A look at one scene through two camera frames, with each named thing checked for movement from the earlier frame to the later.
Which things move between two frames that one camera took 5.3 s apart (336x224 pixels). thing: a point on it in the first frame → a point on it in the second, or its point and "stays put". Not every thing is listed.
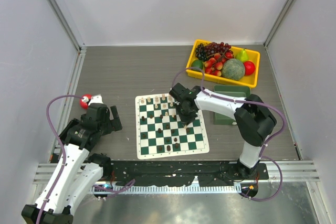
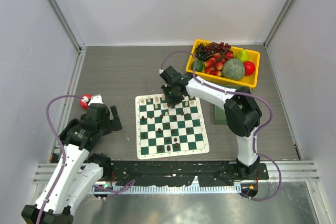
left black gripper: x=115 y=121 stays put
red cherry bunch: x=214 y=65 stays put
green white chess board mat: x=160 y=131 stays put
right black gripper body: x=185 y=115 → x=171 y=97
